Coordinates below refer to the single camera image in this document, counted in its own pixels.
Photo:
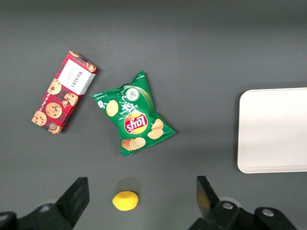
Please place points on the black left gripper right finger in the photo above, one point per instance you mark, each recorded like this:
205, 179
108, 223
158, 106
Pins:
216, 215

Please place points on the yellow lemon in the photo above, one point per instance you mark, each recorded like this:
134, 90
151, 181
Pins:
125, 200

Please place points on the cream plastic tray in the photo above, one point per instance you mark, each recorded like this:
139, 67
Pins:
273, 130

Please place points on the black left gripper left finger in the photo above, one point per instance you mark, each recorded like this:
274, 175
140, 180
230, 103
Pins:
72, 201

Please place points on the red tartan cookie box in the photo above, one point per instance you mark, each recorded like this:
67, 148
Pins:
60, 103

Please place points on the green Lays chips bag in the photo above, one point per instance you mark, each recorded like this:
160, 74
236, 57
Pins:
134, 112

